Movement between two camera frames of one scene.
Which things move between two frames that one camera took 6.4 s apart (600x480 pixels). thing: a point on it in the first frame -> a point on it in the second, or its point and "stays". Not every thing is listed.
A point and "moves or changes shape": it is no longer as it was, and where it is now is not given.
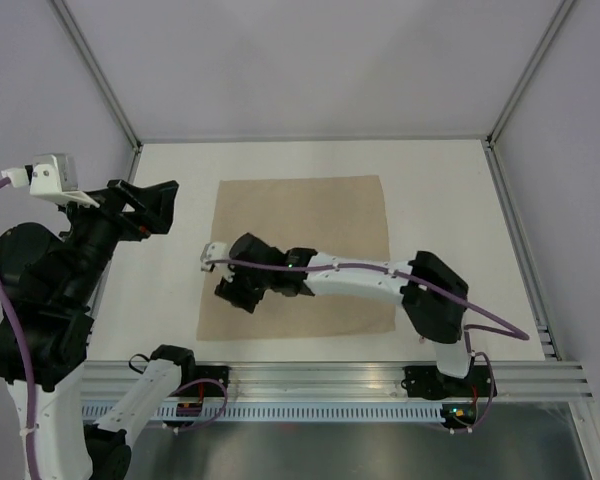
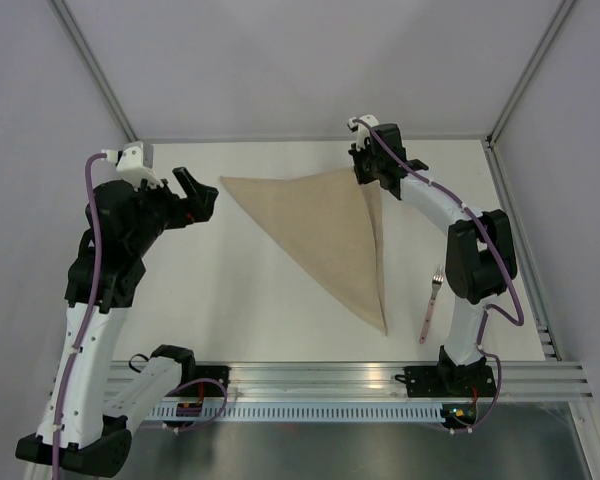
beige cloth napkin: (342, 216) moves or changes shape
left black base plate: (207, 388) stays
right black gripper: (232, 291) -> (362, 177)
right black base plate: (430, 383) stays
